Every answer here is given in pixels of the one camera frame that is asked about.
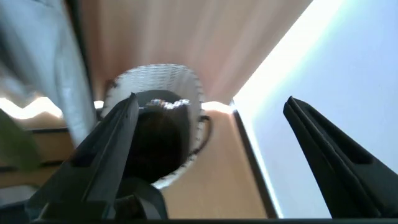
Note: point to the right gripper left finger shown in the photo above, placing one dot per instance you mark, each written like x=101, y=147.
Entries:
x=93, y=171

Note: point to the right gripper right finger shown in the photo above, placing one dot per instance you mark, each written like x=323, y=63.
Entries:
x=339, y=168

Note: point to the green long-sleeved shirt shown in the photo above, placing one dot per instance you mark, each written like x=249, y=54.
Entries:
x=15, y=146

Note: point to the pale grey shorts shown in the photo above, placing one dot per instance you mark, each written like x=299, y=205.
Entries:
x=46, y=62

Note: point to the white laundry basket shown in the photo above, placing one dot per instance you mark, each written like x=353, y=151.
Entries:
x=161, y=77

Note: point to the black clothes rack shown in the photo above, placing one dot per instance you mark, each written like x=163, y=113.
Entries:
x=77, y=46

